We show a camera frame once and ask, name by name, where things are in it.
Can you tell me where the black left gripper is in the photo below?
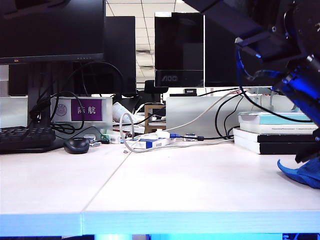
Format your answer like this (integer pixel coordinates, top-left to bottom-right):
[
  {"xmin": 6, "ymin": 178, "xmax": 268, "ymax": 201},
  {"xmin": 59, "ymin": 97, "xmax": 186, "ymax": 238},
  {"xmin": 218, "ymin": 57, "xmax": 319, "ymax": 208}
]
[{"xmin": 294, "ymin": 124, "xmax": 320, "ymax": 164}]

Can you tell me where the blue cleaning rag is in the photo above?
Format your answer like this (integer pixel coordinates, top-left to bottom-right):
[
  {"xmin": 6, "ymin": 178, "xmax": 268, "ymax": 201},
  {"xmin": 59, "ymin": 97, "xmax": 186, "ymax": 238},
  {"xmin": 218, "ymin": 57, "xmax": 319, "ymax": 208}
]
[{"xmin": 276, "ymin": 155, "xmax": 320, "ymax": 190}]

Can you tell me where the white book with spine text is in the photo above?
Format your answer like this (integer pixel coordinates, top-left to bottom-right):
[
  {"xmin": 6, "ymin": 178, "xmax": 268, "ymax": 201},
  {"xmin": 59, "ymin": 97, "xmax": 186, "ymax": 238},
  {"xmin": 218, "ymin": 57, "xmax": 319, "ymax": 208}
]
[{"xmin": 239, "ymin": 121, "xmax": 319, "ymax": 135}]

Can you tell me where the teal cover book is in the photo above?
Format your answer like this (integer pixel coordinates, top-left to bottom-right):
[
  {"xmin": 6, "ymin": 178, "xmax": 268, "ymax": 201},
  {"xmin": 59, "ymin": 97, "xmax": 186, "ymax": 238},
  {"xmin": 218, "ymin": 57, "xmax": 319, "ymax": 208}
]
[{"xmin": 237, "ymin": 111, "xmax": 313, "ymax": 126}]

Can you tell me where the silver monitor stand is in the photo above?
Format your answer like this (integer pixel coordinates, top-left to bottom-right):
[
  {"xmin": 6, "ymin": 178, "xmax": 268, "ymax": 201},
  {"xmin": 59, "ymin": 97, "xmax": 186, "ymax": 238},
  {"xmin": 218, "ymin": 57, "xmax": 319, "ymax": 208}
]
[{"xmin": 246, "ymin": 86, "xmax": 301, "ymax": 114}]

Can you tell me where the black AOC monitor silver trim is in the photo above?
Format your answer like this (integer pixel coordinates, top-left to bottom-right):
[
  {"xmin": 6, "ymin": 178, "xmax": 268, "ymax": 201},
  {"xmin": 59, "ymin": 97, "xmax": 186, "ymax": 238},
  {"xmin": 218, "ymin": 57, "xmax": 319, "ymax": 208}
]
[{"xmin": 204, "ymin": 0, "xmax": 288, "ymax": 89}]

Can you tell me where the grey partition panel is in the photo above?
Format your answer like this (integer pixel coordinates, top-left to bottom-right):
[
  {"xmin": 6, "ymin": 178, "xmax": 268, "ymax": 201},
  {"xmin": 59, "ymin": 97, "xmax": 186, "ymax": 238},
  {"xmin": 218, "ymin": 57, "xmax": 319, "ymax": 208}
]
[{"xmin": 165, "ymin": 95, "xmax": 305, "ymax": 139}]

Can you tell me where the white power adapter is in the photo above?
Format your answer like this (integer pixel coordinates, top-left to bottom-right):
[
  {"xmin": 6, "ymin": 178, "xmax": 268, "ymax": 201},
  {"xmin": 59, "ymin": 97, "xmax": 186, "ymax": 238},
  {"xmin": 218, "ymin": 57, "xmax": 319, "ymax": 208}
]
[{"xmin": 155, "ymin": 128, "xmax": 172, "ymax": 139}]

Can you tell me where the white and blue carton box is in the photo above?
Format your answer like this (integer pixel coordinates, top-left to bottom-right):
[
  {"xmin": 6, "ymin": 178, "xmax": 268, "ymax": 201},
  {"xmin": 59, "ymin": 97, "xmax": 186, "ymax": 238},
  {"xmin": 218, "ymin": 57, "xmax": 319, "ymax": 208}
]
[{"xmin": 124, "ymin": 136, "xmax": 177, "ymax": 150}]

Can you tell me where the wooden shelf box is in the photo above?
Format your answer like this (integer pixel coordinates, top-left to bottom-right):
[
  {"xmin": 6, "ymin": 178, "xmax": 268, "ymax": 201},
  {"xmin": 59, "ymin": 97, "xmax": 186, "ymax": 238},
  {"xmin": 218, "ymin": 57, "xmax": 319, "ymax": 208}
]
[{"xmin": 144, "ymin": 104, "xmax": 167, "ymax": 134}]

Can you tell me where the black AOC monitor glossy strip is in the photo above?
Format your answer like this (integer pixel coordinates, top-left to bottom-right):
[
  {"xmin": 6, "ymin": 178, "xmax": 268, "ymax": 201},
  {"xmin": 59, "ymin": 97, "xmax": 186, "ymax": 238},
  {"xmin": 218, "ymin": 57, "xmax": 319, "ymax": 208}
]
[{"xmin": 154, "ymin": 11, "xmax": 205, "ymax": 88}]

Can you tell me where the black office chair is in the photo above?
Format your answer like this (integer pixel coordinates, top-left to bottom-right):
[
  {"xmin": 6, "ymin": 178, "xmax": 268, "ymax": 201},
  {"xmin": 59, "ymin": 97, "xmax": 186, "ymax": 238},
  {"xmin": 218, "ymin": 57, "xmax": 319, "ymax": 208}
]
[{"xmin": 144, "ymin": 79, "xmax": 170, "ymax": 104}]

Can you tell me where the white crumpled package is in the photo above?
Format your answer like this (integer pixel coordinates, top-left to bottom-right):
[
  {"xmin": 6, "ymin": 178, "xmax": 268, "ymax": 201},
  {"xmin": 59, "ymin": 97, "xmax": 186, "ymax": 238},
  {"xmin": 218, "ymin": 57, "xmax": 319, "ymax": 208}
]
[{"xmin": 111, "ymin": 101, "xmax": 138, "ymax": 124}]

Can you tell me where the small white green box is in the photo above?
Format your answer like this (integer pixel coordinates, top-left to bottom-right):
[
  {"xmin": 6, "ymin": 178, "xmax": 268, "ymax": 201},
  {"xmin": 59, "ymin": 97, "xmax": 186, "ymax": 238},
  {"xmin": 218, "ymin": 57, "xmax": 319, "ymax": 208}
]
[{"xmin": 100, "ymin": 128, "xmax": 122, "ymax": 145}]

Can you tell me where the dark monitor rear panel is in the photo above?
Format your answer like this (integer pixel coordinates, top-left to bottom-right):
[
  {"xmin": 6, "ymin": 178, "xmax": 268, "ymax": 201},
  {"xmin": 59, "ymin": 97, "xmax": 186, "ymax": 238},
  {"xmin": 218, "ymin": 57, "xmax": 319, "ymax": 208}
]
[{"xmin": 104, "ymin": 16, "xmax": 137, "ymax": 96}]

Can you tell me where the purple acrylic name plate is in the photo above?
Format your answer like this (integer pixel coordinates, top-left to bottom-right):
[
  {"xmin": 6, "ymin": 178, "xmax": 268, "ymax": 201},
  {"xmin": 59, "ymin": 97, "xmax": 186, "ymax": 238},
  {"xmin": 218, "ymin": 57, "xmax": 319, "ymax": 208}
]
[{"xmin": 50, "ymin": 96, "xmax": 114, "ymax": 131}]

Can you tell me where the black computer mouse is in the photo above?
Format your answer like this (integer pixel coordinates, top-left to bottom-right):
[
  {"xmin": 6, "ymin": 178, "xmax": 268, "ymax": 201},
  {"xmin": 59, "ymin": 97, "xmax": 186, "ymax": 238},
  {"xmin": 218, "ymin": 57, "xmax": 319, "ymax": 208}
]
[{"xmin": 63, "ymin": 137, "xmax": 91, "ymax": 155}]

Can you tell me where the black monitor stand column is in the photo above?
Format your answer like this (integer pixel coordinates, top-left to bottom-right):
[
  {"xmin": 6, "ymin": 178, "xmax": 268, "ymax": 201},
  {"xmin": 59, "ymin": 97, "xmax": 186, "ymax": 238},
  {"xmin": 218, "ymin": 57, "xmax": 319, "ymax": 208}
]
[{"xmin": 26, "ymin": 62, "xmax": 53, "ymax": 130}]

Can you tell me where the black monitor with orange logo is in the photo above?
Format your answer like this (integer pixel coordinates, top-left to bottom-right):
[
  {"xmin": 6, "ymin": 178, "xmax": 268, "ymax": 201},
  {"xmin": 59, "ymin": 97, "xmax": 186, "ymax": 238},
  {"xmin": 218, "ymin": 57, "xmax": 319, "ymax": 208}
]
[{"xmin": 0, "ymin": 0, "xmax": 106, "ymax": 65}]

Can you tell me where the black keyboard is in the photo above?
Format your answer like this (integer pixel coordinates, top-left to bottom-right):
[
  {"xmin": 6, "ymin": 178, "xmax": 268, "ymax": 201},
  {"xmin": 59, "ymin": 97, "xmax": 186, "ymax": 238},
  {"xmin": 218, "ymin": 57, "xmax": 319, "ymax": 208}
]
[{"xmin": 0, "ymin": 126, "xmax": 57, "ymax": 154}]

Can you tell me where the frosted grey divider panel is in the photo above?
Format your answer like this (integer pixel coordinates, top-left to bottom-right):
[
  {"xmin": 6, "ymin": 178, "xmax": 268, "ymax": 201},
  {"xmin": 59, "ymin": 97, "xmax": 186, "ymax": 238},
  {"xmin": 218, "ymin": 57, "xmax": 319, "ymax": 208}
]
[{"xmin": 0, "ymin": 96, "xmax": 29, "ymax": 129}]

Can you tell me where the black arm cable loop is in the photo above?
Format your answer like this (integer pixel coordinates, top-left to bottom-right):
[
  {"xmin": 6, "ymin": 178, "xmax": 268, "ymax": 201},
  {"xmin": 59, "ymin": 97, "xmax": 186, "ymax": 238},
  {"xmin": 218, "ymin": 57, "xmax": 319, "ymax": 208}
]
[{"xmin": 235, "ymin": 44, "xmax": 314, "ymax": 124}]

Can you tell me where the black looped monitor cable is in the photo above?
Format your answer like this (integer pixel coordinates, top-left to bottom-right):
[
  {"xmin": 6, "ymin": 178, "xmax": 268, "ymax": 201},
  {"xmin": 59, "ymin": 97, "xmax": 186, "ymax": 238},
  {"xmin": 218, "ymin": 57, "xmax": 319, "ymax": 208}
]
[
  {"xmin": 215, "ymin": 91, "xmax": 247, "ymax": 140},
  {"xmin": 223, "ymin": 96, "xmax": 245, "ymax": 139}
]

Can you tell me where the black cable with ferrite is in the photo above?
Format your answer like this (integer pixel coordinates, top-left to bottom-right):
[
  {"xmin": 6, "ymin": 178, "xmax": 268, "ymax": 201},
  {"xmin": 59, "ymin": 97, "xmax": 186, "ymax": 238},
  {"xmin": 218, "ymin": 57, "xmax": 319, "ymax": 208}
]
[{"xmin": 180, "ymin": 134, "xmax": 235, "ymax": 141}]

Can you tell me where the thick grey cable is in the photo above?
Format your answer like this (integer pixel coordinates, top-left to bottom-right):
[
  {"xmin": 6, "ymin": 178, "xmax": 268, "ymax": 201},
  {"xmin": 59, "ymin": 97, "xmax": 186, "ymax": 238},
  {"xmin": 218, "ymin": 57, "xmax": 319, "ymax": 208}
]
[{"xmin": 119, "ymin": 87, "xmax": 249, "ymax": 154}]

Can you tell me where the black arching cable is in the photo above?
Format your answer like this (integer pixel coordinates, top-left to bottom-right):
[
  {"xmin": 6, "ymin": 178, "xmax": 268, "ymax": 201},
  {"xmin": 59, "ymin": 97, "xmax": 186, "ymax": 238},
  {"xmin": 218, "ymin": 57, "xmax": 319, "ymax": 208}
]
[{"xmin": 67, "ymin": 61, "xmax": 126, "ymax": 99}]

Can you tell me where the thin black mouse cable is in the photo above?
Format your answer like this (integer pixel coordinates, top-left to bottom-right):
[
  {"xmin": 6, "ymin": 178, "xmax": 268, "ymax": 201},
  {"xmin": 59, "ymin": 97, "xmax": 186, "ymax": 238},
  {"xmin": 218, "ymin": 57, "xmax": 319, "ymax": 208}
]
[{"xmin": 54, "ymin": 125, "xmax": 105, "ymax": 141}]

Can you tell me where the black cable loop over plate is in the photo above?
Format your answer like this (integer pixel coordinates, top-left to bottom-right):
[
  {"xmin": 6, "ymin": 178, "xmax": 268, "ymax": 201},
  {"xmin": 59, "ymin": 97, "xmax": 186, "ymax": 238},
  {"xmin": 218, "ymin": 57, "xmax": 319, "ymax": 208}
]
[{"xmin": 50, "ymin": 90, "xmax": 86, "ymax": 132}]

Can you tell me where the black tangled cable bundle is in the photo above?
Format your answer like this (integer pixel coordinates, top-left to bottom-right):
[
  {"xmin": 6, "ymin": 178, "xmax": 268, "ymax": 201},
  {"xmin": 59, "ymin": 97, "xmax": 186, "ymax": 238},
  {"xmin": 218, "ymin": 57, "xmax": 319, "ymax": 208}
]
[{"xmin": 27, "ymin": 91, "xmax": 77, "ymax": 136}]

